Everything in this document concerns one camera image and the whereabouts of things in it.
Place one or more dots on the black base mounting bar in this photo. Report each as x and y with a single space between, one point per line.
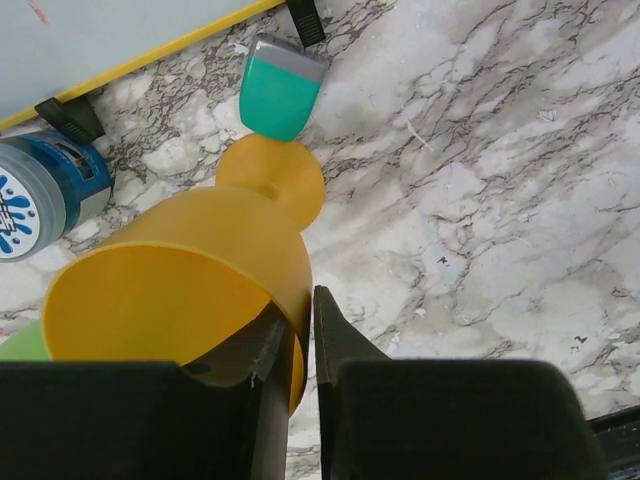
618 434

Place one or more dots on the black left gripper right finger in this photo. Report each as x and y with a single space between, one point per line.
382 418

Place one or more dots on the yellow framed whiteboard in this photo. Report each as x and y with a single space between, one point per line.
53 53

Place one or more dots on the teal whiteboard eraser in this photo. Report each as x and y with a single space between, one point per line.
279 89

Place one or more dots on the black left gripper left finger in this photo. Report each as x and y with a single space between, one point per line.
223 416

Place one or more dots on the green plastic wine glass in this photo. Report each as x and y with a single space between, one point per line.
26 345

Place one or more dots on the orange plastic wine glass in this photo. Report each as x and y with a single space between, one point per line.
194 269

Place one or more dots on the blue labelled round container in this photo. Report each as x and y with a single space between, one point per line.
49 185

